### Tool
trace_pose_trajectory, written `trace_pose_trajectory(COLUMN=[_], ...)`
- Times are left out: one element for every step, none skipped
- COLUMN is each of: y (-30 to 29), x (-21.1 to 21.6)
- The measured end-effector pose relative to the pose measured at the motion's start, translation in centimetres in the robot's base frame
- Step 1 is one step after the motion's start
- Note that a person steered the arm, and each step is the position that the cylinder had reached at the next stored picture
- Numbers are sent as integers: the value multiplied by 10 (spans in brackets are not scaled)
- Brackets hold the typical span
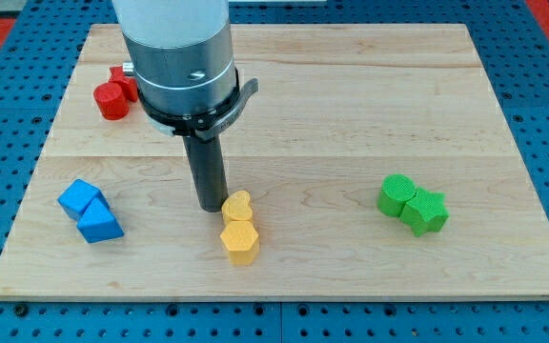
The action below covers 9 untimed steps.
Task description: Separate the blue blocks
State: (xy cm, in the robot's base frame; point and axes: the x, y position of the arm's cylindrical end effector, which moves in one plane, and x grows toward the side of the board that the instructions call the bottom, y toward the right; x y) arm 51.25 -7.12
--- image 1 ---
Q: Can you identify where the black tool clamp ring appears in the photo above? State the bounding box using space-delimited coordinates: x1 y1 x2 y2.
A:
137 69 260 142

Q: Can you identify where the green star block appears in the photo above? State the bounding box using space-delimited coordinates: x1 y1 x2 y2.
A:
399 188 450 237

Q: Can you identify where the yellow heart block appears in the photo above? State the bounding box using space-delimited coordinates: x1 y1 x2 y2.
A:
221 191 254 225

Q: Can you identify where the blue triangular block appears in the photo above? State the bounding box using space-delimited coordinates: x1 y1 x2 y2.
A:
76 198 124 244

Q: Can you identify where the wooden board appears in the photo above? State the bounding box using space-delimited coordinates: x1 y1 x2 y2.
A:
0 24 549 302

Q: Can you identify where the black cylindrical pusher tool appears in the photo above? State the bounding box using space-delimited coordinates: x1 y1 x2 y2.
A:
183 136 228 212

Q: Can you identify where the yellow hexagon block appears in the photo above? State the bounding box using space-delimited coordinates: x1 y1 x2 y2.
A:
220 221 259 266

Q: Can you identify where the blue cube block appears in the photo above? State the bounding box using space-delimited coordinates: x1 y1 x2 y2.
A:
57 179 110 221

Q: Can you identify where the red cylinder block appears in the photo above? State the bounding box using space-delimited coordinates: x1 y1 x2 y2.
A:
93 83 130 120

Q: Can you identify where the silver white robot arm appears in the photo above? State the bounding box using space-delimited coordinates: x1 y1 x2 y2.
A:
112 0 238 136

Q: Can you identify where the red star block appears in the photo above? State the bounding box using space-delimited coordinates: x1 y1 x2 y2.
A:
109 66 138 102

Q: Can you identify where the green cylinder block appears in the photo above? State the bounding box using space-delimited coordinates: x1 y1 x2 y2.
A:
376 173 417 217

